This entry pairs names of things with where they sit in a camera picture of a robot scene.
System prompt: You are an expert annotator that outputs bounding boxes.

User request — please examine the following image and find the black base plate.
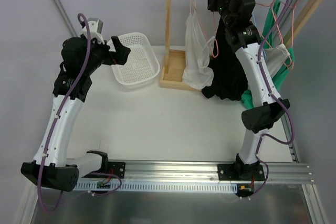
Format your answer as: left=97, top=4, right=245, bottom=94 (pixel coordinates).
left=217, top=162, right=265, bottom=182
left=84, top=161, right=126, bottom=179

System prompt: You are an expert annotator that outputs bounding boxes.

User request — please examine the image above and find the aluminium mounting rail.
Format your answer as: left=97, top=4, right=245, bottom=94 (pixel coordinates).
left=123, top=161, right=315, bottom=184

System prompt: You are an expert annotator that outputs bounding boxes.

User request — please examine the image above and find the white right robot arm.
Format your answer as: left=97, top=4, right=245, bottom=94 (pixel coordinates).
left=202, top=0, right=290, bottom=180

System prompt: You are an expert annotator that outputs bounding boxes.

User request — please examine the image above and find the black tank top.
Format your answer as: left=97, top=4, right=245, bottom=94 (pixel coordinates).
left=202, top=19, right=247, bottom=101

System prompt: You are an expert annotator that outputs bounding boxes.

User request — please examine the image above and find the cream tank top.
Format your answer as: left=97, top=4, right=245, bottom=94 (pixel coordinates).
left=265, top=44, right=290, bottom=78

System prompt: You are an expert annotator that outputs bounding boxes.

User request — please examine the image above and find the white slotted cable duct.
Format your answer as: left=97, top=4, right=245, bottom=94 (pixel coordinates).
left=74, top=180, right=238, bottom=194

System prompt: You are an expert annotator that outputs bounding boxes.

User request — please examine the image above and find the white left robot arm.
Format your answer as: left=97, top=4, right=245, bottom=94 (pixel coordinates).
left=20, top=35, right=131, bottom=192

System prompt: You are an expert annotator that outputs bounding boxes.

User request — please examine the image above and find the green tank top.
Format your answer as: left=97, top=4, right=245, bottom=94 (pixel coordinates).
left=240, top=0, right=296, bottom=110

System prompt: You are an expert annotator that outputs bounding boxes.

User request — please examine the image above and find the wooden clothes rack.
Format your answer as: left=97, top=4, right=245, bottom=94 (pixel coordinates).
left=160, top=0, right=323, bottom=91

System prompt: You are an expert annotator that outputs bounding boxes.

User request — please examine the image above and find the pink wire hanger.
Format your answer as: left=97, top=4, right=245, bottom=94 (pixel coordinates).
left=186, top=0, right=232, bottom=59

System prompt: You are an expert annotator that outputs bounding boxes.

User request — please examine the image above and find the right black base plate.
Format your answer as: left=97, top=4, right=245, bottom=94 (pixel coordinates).
left=217, top=162, right=265, bottom=182

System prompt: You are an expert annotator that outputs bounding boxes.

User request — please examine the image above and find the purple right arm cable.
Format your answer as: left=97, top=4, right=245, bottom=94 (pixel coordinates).
left=237, top=0, right=296, bottom=200

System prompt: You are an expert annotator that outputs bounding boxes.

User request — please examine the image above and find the white tank top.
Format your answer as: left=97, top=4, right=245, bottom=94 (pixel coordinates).
left=182, top=0, right=215, bottom=90

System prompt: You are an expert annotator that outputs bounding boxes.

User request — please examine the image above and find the white perforated plastic basket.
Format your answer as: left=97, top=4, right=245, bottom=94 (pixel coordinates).
left=112, top=33, right=160, bottom=89

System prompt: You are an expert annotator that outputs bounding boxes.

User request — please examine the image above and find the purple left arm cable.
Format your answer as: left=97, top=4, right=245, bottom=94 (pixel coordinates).
left=37, top=13, right=123, bottom=212

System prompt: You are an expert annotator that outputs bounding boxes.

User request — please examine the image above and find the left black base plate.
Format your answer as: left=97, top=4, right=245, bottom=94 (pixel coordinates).
left=84, top=161, right=126, bottom=179

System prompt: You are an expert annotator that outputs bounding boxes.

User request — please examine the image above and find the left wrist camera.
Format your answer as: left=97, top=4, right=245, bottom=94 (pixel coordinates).
left=88, top=18, right=107, bottom=44

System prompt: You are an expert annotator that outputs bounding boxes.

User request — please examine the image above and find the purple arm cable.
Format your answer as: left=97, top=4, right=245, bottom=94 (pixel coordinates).
left=37, top=13, right=123, bottom=212
left=237, top=0, right=296, bottom=200

